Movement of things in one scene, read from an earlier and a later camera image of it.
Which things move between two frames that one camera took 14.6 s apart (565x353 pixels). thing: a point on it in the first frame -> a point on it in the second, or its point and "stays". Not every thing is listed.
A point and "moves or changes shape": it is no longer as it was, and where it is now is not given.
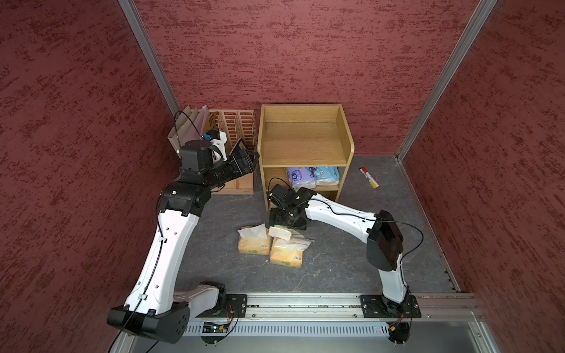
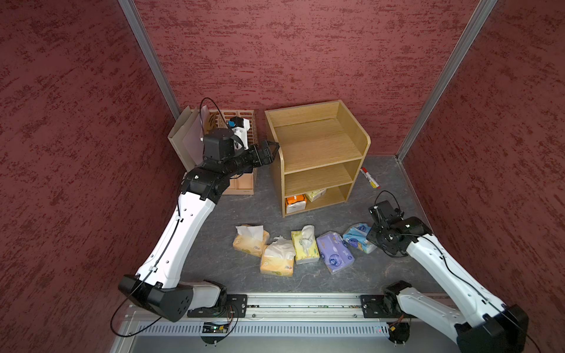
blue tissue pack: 327,176 -> 356,234
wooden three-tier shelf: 304,135 moves or changes shape
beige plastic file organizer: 235,124 stays
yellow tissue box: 254,239 stays
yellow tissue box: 289,253 moves or changes shape
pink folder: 198,129 stays
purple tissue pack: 300,177 -> 335,253
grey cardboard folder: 174,135 stays
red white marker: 373,182 stays
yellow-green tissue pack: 280,232 -> 304,244
